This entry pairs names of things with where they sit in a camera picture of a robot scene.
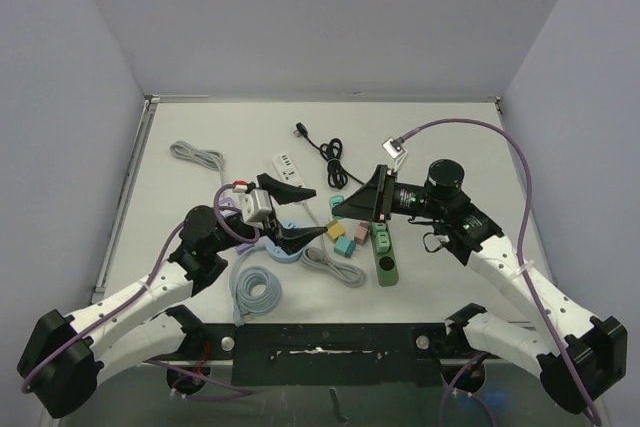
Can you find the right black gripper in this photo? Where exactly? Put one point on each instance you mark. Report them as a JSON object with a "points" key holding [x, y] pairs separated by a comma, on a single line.
{"points": [[385, 197]]}

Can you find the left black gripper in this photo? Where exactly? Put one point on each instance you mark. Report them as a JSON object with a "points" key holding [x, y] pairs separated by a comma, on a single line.
{"points": [[288, 238]]}

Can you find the pink charger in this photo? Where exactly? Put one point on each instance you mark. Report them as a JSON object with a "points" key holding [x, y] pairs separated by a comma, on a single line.
{"points": [[362, 233]]}

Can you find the yellow charger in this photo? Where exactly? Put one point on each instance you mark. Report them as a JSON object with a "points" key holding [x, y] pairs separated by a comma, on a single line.
{"points": [[335, 230]]}

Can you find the green charger top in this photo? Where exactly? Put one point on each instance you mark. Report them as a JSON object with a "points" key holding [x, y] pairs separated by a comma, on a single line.
{"points": [[382, 242]]}

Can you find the green charger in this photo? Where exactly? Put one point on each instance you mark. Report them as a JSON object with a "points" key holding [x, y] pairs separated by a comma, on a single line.
{"points": [[378, 227], [382, 242]]}

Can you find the teal charger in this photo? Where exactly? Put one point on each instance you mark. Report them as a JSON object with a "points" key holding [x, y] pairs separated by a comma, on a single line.
{"points": [[335, 201], [344, 246]]}

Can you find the green power strip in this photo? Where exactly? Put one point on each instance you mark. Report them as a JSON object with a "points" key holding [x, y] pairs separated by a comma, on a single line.
{"points": [[386, 265]]}

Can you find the green charger bottom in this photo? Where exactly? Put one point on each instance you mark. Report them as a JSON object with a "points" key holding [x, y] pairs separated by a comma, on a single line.
{"points": [[378, 227]]}

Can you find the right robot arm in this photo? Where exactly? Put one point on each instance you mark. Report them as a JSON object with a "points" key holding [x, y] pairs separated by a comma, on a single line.
{"points": [[576, 355]]}

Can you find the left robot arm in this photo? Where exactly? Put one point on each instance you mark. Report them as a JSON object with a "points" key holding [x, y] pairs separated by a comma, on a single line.
{"points": [[67, 356]]}

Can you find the white power strip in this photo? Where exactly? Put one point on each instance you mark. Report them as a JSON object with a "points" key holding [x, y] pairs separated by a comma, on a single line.
{"points": [[287, 171]]}

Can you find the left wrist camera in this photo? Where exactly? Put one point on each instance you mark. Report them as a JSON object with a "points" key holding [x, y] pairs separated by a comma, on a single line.
{"points": [[255, 202]]}

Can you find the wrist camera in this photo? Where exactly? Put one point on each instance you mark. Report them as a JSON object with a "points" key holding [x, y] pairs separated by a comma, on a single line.
{"points": [[396, 151], [255, 202]]}

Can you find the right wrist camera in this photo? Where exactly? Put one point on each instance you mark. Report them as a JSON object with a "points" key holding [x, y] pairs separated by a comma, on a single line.
{"points": [[396, 151]]}

